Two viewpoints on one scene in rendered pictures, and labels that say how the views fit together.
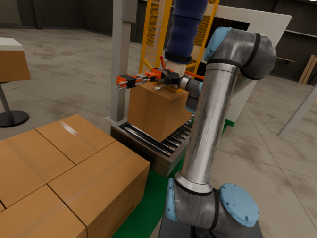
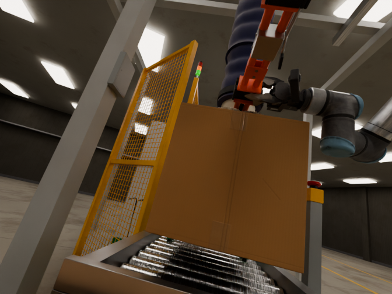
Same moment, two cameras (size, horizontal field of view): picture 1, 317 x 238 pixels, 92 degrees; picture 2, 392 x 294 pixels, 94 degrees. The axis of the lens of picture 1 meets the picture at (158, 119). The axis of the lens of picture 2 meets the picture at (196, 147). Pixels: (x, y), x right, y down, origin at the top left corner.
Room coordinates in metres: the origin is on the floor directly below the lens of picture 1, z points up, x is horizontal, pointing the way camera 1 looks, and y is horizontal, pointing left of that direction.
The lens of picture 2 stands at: (0.68, 0.40, 0.78)
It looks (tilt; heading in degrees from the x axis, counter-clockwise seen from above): 17 degrees up; 339
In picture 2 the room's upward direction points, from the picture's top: 13 degrees clockwise
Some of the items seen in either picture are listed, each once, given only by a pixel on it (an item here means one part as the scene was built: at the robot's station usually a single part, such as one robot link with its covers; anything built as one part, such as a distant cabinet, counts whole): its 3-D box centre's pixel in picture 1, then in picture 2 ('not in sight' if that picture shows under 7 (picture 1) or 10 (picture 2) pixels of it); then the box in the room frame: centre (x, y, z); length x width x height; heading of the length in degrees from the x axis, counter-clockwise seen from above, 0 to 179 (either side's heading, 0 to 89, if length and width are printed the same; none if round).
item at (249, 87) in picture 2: (159, 73); (247, 91); (1.16, 0.07, 1.21); 0.10 x 0.08 x 0.06; 63
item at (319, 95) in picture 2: (185, 82); (311, 100); (1.06, -0.13, 1.21); 0.09 x 0.05 x 0.10; 154
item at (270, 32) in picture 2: (141, 78); (266, 42); (0.97, 0.17, 1.21); 0.07 x 0.07 x 0.04; 63
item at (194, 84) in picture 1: (196, 88); (336, 106); (1.02, -0.21, 1.21); 0.12 x 0.09 x 0.10; 64
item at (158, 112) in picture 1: (165, 103); (224, 185); (1.37, -0.03, 0.88); 0.60 x 0.40 x 0.40; 151
